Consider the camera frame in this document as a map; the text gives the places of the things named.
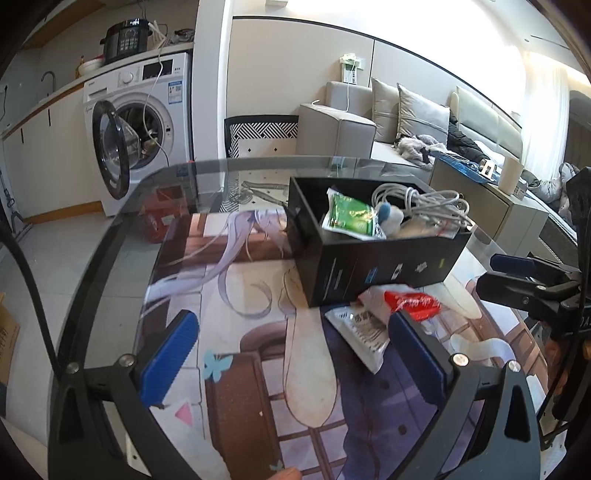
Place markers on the grey cushion left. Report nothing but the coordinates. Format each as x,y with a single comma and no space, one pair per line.
385,111

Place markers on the white washing machine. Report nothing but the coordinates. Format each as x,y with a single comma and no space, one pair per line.
137,121

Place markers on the white plush toy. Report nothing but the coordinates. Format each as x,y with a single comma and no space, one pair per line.
390,218

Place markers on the grey cushion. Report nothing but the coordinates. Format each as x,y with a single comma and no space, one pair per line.
419,115
385,111

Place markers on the black patterned chair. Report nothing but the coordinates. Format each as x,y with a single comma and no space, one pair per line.
265,135

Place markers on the grey cushion right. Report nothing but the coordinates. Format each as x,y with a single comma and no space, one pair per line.
419,115

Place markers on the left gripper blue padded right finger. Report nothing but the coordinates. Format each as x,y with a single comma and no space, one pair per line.
425,358

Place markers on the red and white packet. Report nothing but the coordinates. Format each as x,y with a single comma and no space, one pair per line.
383,301

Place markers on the red box under table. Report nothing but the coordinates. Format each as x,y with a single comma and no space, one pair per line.
162,206

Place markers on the black cardboard box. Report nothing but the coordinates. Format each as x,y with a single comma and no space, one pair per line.
336,268

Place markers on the blue mat on cabinet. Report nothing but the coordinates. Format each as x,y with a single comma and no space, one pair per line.
468,169

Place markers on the white cup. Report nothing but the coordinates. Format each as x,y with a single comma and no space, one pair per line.
510,175

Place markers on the black pressure cooker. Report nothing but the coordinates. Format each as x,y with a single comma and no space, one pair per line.
125,39

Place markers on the clear zip bag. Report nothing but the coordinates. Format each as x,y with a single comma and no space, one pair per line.
421,227

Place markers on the left hand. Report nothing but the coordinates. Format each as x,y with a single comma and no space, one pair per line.
287,474

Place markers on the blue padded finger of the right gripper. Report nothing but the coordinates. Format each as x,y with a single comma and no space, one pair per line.
529,266
516,293

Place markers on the beige side cabinet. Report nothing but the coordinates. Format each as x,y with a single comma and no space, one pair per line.
514,224

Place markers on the grey fluffy cloth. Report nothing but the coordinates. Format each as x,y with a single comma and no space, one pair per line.
419,149

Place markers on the kitchen faucet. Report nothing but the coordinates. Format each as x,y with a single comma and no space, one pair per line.
48,83

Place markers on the white printed packet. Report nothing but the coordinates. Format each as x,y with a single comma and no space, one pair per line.
365,333

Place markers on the white wall socket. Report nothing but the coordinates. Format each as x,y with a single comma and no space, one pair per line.
351,64

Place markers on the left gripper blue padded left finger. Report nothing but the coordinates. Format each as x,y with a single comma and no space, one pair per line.
163,355

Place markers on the white bowl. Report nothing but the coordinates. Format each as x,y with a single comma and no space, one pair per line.
89,66

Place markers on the green snack packet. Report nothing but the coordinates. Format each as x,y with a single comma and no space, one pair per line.
351,217

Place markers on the black jacket on sofa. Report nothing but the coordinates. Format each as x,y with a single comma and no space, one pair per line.
461,144

